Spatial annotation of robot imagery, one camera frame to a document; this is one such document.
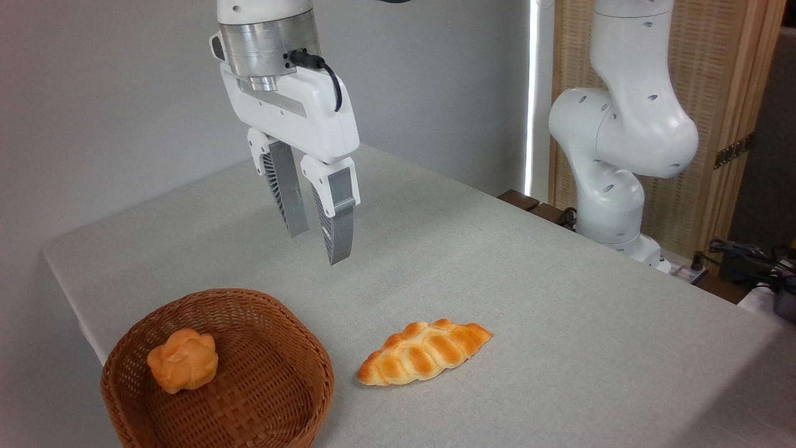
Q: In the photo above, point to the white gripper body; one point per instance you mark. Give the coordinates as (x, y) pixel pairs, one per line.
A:
(311, 121)

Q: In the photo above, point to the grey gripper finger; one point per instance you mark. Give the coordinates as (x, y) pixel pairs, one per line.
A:
(339, 218)
(287, 186)

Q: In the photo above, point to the long braided bread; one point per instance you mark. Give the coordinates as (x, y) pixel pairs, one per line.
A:
(423, 351)

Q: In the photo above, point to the brown wicker basket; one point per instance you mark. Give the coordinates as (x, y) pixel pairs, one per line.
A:
(267, 379)

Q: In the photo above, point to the round orange bread roll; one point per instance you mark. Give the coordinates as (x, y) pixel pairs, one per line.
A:
(183, 361)

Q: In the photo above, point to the grey tablecloth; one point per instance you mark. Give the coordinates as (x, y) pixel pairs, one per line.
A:
(497, 280)

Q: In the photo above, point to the dark brown wooden block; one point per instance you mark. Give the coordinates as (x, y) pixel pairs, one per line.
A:
(518, 200)
(547, 213)

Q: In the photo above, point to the white power strip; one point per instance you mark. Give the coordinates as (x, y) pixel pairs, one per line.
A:
(681, 267)

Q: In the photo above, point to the metal screen hinge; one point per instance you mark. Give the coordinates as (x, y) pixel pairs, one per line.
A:
(734, 151)

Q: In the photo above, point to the wooden bamboo folding screen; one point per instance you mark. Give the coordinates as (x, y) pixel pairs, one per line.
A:
(715, 62)

